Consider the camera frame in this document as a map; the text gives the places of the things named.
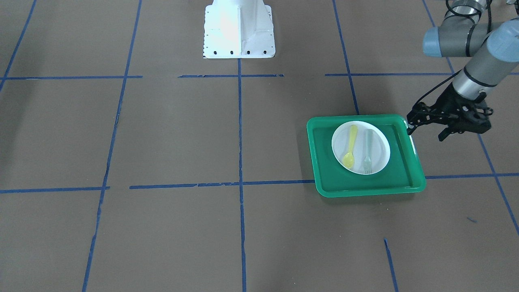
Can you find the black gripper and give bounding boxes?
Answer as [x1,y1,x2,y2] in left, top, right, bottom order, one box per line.
[406,83,487,142]

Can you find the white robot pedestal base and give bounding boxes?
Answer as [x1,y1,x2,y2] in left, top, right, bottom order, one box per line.
[203,0,276,59]

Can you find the pale green plastic fork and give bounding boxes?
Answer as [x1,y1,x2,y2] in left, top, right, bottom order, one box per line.
[362,129,374,174]

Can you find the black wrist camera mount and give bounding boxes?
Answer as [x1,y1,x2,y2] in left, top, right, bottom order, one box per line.
[458,101,493,134]

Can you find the yellow plastic spoon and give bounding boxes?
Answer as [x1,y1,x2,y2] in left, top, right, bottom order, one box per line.
[342,125,358,169]

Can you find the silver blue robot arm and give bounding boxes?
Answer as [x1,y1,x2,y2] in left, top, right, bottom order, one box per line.
[407,0,519,141]

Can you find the green plastic tray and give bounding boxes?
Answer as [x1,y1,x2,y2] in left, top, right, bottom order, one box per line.
[306,114,426,198]

